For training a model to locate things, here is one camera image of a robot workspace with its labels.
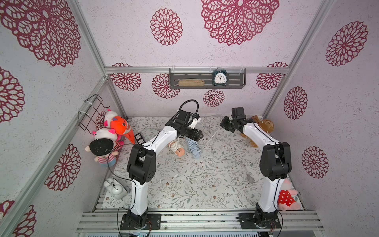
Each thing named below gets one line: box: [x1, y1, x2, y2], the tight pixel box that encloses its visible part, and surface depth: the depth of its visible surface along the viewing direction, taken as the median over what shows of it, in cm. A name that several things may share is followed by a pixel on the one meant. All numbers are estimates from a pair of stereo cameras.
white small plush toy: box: [103, 177, 129, 200], surface depth 75 cm
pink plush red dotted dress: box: [277, 177, 301, 211], surface depth 77 cm
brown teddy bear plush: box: [251, 115, 275, 134], surface depth 108 cm
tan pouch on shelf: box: [178, 79, 205, 87], surface depth 91 cm
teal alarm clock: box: [212, 67, 228, 87], surface depth 92 cm
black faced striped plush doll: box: [84, 127, 122, 168], surface depth 82 cm
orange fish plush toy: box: [110, 116, 136, 145], surface depth 91 cm
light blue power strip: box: [185, 137, 202, 159], surface depth 99 cm
